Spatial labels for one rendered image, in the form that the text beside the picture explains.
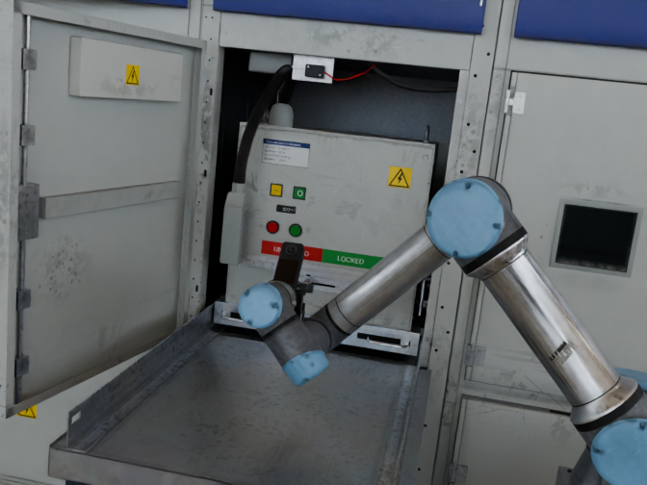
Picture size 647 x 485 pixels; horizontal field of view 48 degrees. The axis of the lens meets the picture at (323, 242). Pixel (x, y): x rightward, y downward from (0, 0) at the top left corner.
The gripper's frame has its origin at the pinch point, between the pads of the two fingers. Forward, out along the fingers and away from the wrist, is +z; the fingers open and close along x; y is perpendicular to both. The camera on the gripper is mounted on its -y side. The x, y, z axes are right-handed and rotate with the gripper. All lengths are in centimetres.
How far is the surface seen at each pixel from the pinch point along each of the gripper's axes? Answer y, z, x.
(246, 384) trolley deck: 23.3, -2.6, -8.7
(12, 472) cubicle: 66, 32, -82
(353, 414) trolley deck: 24.8, -7.8, 15.9
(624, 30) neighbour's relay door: -62, 8, 63
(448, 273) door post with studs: -5.0, 20.5, 31.8
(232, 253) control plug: -3.9, 14.2, -20.1
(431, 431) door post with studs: 35, 28, 32
